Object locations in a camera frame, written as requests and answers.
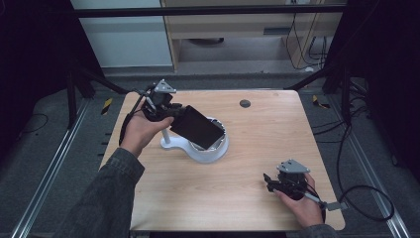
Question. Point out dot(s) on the dark curtain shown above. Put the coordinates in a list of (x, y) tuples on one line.
[(33, 66), (389, 82)]

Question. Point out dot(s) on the grey plug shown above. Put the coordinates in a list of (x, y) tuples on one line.
[(336, 206)]

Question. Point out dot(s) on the black horizontal bar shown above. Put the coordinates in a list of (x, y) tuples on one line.
[(198, 11)]

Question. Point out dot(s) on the person's right hand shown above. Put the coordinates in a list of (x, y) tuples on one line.
[(305, 211)]

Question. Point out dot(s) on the dark round table grommet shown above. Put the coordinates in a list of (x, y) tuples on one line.
[(245, 103)]

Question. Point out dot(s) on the white tray with post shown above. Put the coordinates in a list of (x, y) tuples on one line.
[(211, 154)]

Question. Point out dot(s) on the white cabinet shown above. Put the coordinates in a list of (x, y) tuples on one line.
[(122, 39)]

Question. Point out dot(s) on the black metal stand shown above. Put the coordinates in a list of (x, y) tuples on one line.
[(71, 99), (345, 95)]

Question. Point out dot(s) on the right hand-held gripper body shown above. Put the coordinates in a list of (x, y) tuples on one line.
[(292, 180)]

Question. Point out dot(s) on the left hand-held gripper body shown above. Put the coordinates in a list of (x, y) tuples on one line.
[(160, 99)]

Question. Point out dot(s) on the aluminium floor rail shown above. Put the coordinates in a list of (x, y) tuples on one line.
[(49, 175), (373, 165)]

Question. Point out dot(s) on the person's left hand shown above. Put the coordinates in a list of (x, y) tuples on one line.
[(142, 132)]

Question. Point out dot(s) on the wooden shelf unit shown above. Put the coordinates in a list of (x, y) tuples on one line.
[(231, 26)]

